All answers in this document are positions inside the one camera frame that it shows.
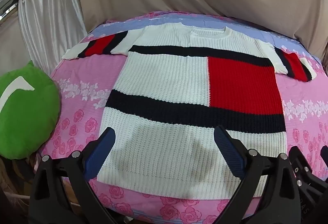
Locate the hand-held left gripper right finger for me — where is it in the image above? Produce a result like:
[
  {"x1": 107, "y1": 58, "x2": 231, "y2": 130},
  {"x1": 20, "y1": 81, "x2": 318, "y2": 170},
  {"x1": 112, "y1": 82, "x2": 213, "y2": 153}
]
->
[{"x1": 214, "y1": 125, "x2": 302, "y2": 224}]

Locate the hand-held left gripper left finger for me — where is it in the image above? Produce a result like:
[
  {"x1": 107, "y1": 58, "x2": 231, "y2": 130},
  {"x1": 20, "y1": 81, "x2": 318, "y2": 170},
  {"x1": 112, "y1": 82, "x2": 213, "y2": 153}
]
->
[{"x1": 28, "y1": 127, "x2": 123, "y2": 224}]

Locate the white red black knit sweater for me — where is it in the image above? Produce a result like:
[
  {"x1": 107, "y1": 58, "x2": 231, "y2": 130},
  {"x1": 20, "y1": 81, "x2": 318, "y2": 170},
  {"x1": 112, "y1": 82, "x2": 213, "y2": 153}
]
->
[{"x1": 63, "y1": 23, "x2": 317, "y2": 200}]

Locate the pink floral bedsheet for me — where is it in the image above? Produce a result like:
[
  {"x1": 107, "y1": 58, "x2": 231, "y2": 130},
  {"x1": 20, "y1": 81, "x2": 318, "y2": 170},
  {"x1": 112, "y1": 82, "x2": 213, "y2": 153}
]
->
[{"x1": 33, "y1": 10, "x2": 328, "y2": 224}]

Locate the green pillow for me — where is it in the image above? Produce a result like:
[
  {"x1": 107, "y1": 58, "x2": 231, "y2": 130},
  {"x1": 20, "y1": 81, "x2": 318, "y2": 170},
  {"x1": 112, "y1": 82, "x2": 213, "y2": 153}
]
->
[{"x1": 0, "y1": 60, "x2": 60, "y2": 160}]

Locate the white satin curtain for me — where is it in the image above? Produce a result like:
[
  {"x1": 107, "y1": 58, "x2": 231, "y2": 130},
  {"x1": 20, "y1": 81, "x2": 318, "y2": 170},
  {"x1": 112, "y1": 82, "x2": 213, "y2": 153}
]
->
[{"x1": 0, "y1": 0, "x2": 89, "y2": 76}]

